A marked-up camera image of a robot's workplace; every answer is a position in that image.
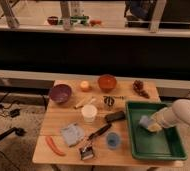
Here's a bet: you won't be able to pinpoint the light blue cloth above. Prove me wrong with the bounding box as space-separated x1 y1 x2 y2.
60 123 84 147

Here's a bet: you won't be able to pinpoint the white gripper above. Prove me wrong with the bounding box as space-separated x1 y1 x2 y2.
147 107 174 132

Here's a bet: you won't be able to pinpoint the black scissors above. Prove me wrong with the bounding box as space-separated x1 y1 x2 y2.
103 96 125 107

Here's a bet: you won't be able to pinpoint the black handled brush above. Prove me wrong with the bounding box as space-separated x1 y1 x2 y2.
87 124 112 140

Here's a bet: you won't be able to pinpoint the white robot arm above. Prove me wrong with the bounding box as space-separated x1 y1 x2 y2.
147 99 190 132

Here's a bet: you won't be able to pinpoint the white cup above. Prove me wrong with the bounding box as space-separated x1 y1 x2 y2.
81 105 97 123

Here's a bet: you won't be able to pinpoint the green background object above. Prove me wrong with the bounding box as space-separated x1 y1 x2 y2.
70 16 89 25

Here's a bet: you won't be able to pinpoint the orange bowl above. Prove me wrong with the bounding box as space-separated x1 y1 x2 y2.
98 74 117 92

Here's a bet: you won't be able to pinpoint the blue sponge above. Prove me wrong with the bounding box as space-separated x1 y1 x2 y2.
139 115 152 128

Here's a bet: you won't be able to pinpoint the red chili pepper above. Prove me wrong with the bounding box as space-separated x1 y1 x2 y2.
45 136 66 156

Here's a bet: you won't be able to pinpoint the orange fruit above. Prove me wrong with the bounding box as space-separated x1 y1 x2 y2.
80 81 90 92

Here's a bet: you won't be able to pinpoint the purple bowl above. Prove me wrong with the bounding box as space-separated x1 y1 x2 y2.
49 84 72 104

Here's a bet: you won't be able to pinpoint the black floor stand leg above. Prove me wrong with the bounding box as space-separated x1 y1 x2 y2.
0 127 26 141

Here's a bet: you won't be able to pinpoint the dark red background bowl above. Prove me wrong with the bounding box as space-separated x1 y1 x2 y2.
47 16 58 25

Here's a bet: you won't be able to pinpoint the black rectangular block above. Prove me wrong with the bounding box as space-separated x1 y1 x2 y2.
105 111 125 123

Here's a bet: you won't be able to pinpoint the pine cone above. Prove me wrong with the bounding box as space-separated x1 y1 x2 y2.
133 80 150 99

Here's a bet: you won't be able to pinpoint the black power adapter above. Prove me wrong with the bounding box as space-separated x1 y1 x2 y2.
9 109 20 118

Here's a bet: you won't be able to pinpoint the small blue cup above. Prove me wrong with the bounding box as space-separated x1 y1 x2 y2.
106 132 121 149

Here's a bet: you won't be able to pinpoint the wooden stick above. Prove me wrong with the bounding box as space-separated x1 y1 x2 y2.
74 97 96 109

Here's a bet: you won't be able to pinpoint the green plastic tray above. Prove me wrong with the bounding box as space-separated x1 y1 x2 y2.
126 101 187 161

